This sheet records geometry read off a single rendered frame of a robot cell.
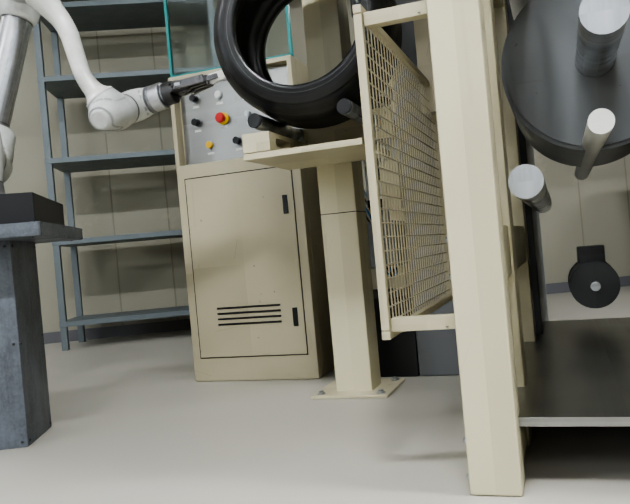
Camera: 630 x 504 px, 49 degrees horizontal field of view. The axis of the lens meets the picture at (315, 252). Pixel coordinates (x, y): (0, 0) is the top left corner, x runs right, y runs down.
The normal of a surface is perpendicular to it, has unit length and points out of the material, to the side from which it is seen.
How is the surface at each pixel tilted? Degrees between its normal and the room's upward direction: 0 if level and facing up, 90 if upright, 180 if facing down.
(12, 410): 90
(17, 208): 90
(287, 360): 90
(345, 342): 90
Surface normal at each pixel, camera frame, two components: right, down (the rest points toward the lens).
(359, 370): -0.33, 0.03
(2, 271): 0.10, 0.00
